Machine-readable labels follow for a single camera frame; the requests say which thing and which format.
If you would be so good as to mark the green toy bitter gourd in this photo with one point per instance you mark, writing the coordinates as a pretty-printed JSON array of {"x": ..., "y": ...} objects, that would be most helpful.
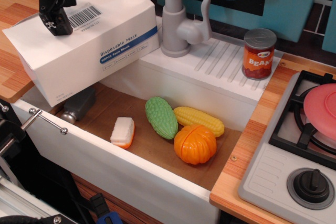
[{"x": 162, "y": 118}]

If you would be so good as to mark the orange beans can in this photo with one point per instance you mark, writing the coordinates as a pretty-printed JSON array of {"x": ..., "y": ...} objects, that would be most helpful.
[{"x": 259, "y": 46}]

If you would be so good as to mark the orange toy pumpkin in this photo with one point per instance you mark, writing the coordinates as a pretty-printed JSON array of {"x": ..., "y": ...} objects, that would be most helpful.
[{"x": 195, "y": 144}]

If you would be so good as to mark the black stove knob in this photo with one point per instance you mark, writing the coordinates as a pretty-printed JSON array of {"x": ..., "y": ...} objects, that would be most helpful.
[{"x": 311, "y": 188}]

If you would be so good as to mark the black stove grate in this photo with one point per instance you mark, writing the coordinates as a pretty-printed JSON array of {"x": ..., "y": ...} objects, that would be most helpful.
[{"x": 293, "y": 131}]

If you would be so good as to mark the white orange toy sushi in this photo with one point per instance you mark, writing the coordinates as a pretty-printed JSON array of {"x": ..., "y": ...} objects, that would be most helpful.
[{"x": 123, "y": 132}]

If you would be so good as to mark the silver towel bar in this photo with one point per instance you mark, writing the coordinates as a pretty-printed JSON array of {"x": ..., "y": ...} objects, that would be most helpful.
[{"x": 37, "y": 113}]

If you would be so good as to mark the grey toy faucet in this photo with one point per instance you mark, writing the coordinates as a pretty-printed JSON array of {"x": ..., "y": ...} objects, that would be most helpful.
[{"x": 179, "y": 32}]

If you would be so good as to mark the pink pot lid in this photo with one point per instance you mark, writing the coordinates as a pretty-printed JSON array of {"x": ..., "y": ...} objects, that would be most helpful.
[{"x": 319, "y": 108}]

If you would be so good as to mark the blue black clamp handle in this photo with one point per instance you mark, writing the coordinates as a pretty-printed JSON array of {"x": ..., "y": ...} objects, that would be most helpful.
[{"x": 102, "y": 211}]

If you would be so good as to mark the yellow toy corn cob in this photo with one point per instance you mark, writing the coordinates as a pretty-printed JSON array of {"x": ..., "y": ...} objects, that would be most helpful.
[{"x": 188, "y": 116}]

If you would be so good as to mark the grey toy stove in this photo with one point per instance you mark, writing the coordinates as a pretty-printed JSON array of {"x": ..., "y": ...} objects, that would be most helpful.
[{"x": 265, "y": 181}]

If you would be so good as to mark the white toy sink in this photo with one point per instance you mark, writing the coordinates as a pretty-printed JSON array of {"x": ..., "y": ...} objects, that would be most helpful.
[{"x": 148, "y": 175}]

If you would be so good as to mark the grey metal shaker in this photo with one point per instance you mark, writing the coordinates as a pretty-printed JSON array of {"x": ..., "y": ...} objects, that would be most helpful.
[{"x": 78, "y": 105}]

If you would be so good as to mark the white face mask box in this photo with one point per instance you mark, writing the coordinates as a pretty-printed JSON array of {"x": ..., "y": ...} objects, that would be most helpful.
[{"x": 107, "y": 35}]

